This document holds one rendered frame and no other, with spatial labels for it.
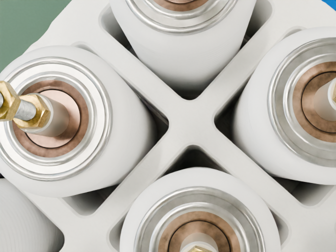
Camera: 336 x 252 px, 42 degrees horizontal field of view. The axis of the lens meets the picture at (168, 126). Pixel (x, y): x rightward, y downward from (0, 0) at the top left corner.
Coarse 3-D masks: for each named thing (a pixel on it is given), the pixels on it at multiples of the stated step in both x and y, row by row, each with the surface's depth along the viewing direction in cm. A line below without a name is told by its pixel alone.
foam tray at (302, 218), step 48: (96, 0) 34; (288, 0) 33; (96, 48) 34; (240, 48) 44; (144, 96) 34; (192, 96) 44; (192, 144) 33; (96, 192) 44; (288, 192) 32; (96, 240) 33; (288, 240) 32
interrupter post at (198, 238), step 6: (192, 234) 25; (198, 234) 25; (204, 234) 25; (186, 240) 24; (192, 240) 23; (198, 240) 23; (204, 240) 23; (210, 240) 24; (180, 246) 25; (186, 246) 22; (192, 246) 22; (204, 246) 22; (210, 246) 22; (216, 246) 24
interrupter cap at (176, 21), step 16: (128, 0) 27; (144, 0) 27; (160, 0) 27; (176, 0) 27; (192, 0) 27; (208, 0) 26; (224, 0) 26; (144, 16) 26; (160, 16) 26; (176, 16) 26; (192, 16) 26; (208, 16) 26; (224, 16) 26; (176, 32) 26; (192, 32) 26
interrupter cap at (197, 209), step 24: (192, 192) 25; (216, 192) 25; (144, 216) 25; (168, 216) 25; (192, 216) 25; (216, 216) 25; (240, 216) 25; (144, 240) 25; (168, 240) 25; (216, 240) 25; (240, 240) 25
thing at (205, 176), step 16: (176, 176) 26; (192, 176) 26; (208, 176) 26; (224, 176) 26; (144, 192) 26; (160, 192) 26; (240, 192) 26; (144, 208) 26; (256, 208) 25; (128, 224) 26; (272, 224) 26; (128, 240) 26; (272, 240) 25
